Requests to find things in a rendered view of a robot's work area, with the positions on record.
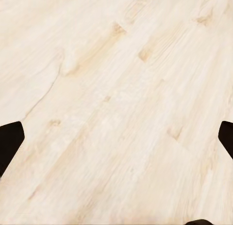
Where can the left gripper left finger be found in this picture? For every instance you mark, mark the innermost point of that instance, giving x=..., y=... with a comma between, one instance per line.
x=11, y=138

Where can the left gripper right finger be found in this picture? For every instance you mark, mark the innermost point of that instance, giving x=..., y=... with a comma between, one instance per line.
x=225, y=135

